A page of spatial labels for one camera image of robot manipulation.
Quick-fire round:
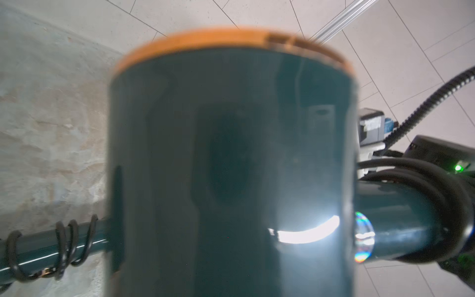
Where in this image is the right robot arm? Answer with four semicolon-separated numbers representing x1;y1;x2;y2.
376;66;475;289

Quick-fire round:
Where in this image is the green hair dryer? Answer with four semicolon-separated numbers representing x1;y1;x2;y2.
105;28;475;297
1;215;108;293

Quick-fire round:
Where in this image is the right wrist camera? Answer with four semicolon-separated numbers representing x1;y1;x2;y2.
357;108;399;162

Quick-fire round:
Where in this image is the green dryer cord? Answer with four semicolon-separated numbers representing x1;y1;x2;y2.
355;157;475;264
0;213;100;294

